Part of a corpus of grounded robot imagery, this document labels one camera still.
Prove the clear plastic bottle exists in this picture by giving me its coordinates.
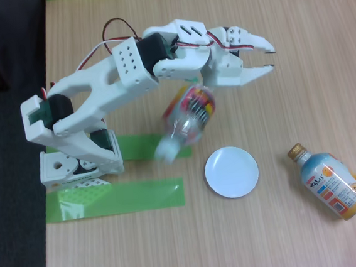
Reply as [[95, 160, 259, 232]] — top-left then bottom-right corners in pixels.
[[147, 82, 223, 166]]

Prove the orange drink bottle can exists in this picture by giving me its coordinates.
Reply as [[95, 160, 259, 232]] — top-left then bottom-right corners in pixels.
[[285, 137, 356, 227]]

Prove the white round plate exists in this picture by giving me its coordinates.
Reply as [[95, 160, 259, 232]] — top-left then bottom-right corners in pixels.
[[202, 144, 262, 201]]

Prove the green tape strip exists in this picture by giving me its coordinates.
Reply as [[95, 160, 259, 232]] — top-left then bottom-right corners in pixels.
[[43, 176, 186, 225], [45, 128, 193, 171]]

